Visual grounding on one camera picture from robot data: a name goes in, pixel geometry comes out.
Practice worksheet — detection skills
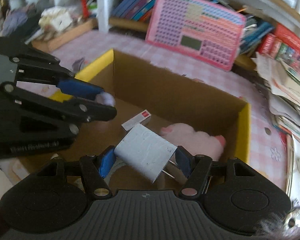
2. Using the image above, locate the white blue bottle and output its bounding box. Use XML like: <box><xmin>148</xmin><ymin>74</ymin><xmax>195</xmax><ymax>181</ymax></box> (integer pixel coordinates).
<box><xmin>95</xmin><ymin>92</ymin><xmax>115</xmax><ymax>107</ymax></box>

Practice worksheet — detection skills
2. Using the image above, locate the white charger plug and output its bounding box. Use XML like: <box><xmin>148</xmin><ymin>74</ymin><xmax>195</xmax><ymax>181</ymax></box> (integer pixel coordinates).
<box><xmin>114</xmin><ymin>124</ymin><xmax>177</xmax><ymax>183</ymax></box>

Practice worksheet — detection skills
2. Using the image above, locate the gloved right hand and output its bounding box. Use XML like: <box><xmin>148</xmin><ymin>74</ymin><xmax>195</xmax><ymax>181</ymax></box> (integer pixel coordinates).
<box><xmin>254</xmin><ymin>200</ymin><xmax>300</xmax><ymax>239</ymax></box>

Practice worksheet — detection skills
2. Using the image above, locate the wooden chess board box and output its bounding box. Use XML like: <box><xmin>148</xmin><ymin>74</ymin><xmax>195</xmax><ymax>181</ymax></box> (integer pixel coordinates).
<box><xmin>31</xmin><ymin>18</ymin><xmax>97</xmax><ymax>53</ymax></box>

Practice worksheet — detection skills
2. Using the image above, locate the pink plush pig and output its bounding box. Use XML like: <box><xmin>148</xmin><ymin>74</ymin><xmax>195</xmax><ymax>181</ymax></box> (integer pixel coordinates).
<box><xmin>159</xmin><ymin>123</ymin><xmax>226</xmax><ymax>161</ymax></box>

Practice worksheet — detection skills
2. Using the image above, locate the purple grey toy car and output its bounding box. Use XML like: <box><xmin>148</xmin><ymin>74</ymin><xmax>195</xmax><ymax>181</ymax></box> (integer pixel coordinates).
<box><xmin>72</xmin><ymin>57</ymin><xmax>86</xmax><ymax>73</ymax></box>

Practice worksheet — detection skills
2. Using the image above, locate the small white red box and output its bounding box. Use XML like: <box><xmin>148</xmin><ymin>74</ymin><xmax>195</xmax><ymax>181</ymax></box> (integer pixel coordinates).
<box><xmin>121</xmin><ymin>110</ymin><xmax>152</xmax><ymax>132</ymax></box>

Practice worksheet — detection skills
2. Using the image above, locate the crumpled plastic snack bag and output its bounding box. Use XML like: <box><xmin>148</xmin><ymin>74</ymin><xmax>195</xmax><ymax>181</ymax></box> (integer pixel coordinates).
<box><xmin>38</xmin><ymin>6</ymin><xmax>74</xmax><ymax>33</ymax></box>

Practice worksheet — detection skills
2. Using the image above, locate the yellow cardboard box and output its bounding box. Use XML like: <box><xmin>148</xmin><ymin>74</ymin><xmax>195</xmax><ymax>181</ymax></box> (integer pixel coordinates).
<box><xmin>59</xmin><ymin>50</ymin><xmax>251</xmax><ymax>161</ymax></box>

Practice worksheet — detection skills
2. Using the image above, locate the pink tablecloth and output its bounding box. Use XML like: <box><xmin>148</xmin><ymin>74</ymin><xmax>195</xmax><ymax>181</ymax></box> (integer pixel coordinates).
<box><xmin>51</xmin><ymin>30</ymin><xmax>287</xmax><ymax>190</ymax></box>

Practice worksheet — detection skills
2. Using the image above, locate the row of blue books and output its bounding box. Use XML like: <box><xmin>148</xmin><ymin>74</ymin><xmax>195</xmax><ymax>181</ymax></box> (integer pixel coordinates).
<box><xmin>111</xmin><ymin>0</ymin><xmax>171</xmax><ymax>22</ymax></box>

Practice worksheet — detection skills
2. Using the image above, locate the stack of papers and books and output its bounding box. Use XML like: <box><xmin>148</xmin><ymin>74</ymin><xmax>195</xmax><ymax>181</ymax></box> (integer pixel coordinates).
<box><xmin>255</xmin><ymin>53</ymin><xmax>300</xmax><ymax>142</ymax></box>

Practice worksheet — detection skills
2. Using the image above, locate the pink keyboard learning tablet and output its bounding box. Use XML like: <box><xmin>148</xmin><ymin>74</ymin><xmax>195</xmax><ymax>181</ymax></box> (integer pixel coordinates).
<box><xmin>146</xmin><ymin>0</ymin><xmax>246</xmax><ymax>72</ymax></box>

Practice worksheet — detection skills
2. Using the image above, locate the red thick dictionary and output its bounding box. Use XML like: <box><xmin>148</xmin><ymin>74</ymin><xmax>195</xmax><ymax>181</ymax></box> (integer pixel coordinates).
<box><xmin>273</xmin><ymin>23</ymin><xmax>300</xmax><ymax>54</ymax></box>

